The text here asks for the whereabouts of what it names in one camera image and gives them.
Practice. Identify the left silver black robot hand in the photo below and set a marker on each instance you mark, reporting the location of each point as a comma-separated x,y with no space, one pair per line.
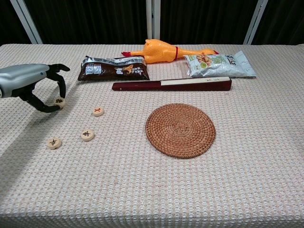
21,76

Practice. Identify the round woven rattan coaster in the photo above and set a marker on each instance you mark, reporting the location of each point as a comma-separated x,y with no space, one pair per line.
180,130

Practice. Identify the black pleated curtain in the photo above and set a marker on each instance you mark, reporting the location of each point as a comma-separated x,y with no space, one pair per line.
9,23
90,21
204,21
282,21

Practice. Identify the brown snack bag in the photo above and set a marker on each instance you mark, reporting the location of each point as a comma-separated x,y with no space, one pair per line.
114,71

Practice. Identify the dark red folded fan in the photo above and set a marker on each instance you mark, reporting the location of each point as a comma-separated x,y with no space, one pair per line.
142,86

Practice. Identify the yellow rubber chicken toy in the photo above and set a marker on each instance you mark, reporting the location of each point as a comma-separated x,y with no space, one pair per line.
156,52

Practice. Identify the beige woven tablecloth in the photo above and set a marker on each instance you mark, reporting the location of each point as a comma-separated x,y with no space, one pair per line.
166,190

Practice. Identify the green white snack bag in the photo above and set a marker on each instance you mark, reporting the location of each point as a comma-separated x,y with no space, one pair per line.
218,66

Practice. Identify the grey metal frame post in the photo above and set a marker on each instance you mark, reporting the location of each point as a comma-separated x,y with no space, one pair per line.
153,19
254,23
27,23

